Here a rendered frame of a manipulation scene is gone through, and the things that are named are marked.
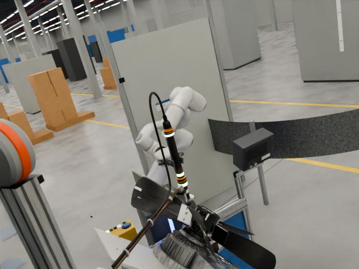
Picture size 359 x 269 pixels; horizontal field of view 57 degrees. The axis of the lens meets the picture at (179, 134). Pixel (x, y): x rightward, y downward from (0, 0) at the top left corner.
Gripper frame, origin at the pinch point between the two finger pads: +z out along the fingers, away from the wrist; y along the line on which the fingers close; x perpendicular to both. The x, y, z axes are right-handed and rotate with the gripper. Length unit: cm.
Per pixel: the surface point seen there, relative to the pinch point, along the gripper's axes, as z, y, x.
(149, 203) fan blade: 3.4, 18.8, -11.1
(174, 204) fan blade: 4.0, 8.2, -17.2
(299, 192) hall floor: -109, -175, -147
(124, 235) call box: -31, 28, -42
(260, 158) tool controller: -32, -72, -39
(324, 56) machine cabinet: -357, -534, -87
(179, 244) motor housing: 13.5, 14.2, -30.1
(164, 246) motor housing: 7.6, 19.4, -31.5
